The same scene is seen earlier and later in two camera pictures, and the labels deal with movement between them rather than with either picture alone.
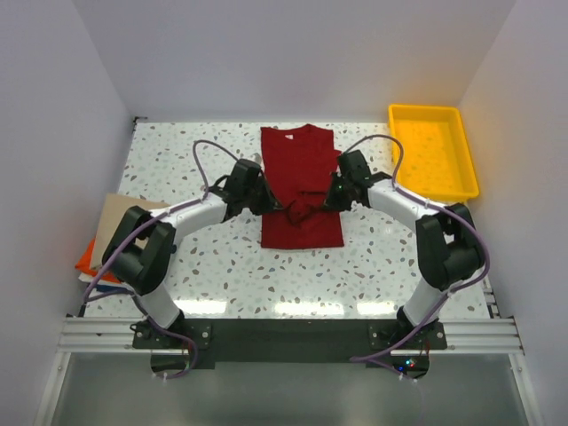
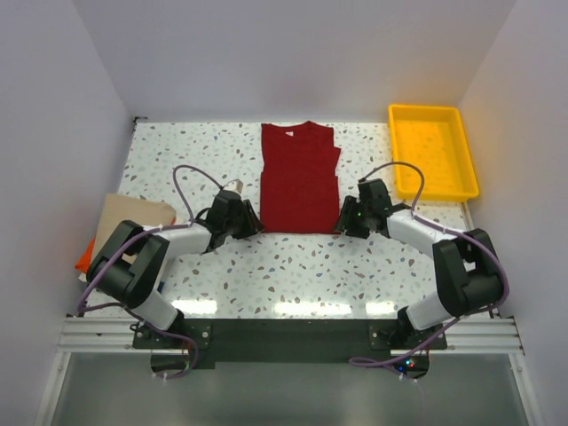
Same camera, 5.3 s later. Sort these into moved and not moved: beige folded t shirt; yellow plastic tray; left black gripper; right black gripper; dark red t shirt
Moved: dark red t shirt; right black gripper; left black gripper
Not moved: beige folded t shirt; yellow plastic tray
